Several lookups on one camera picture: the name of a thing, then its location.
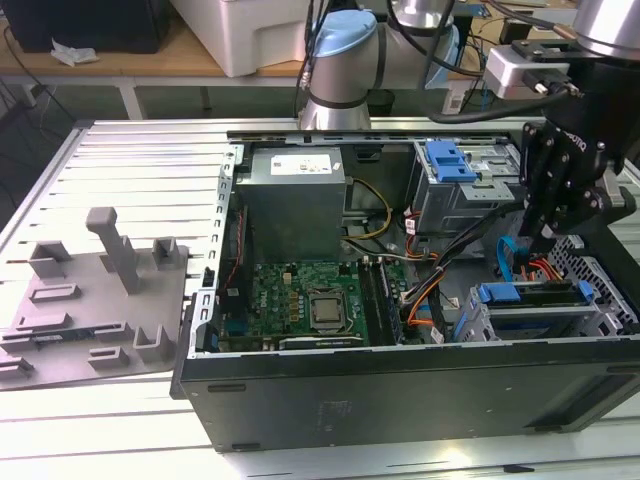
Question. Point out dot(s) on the hard disk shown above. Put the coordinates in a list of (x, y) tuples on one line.
[(500, 294)]

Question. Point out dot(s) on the grey parts rack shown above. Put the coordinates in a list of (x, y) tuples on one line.
[(100, 310)]

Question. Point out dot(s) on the silver CPU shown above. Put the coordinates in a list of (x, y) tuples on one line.
[(326, 310)]

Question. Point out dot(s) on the crumpled white paper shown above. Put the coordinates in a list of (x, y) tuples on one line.
[(75, 55)]

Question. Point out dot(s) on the green motherboard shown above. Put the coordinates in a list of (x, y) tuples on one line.
[(320, 272)]

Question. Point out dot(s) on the wooden desk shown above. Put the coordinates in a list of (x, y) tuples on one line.
[(150, 65)]

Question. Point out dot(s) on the silver drive cage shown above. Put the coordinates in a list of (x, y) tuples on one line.
[(450, 205)]

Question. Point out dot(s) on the bare dark RAM stick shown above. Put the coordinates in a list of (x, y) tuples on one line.
[(50, 336)]

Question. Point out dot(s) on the black case fan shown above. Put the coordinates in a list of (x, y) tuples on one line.
[(234, 305)]

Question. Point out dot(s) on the black waste bin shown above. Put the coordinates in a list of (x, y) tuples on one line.
[(382, 102)]

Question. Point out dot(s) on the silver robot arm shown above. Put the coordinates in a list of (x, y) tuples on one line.
[(340, 75)]

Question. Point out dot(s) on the black graphics card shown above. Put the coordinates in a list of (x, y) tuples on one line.
[(320, 344)]

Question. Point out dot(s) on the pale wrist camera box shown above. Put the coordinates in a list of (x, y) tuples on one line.
[(505, 75)]

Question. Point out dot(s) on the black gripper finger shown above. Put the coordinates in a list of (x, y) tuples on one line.
[(545, 165), (600, 205)]

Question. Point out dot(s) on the silver power supply unit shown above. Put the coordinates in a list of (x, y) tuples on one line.
[(290, 220)]

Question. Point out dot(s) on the large white box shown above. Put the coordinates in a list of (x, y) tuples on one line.
[(240, 35)]

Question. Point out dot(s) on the black PC case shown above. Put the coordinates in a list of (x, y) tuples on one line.
[(400, 400)]

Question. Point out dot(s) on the small black container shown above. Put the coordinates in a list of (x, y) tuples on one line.
[(515, 32)]

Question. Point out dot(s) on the RAM stick with blue label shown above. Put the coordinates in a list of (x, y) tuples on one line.
[(391, 310)]

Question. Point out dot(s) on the CPU socket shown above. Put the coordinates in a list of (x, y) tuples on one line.
[(327, 327)]

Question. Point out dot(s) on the silver disk bay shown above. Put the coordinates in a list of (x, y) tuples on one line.
[(540, 312)]

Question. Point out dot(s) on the blue plastic drive latch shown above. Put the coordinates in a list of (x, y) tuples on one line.
[(450, 165)]

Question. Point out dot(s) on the large black box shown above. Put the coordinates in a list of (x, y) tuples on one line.
[(100, 25)]

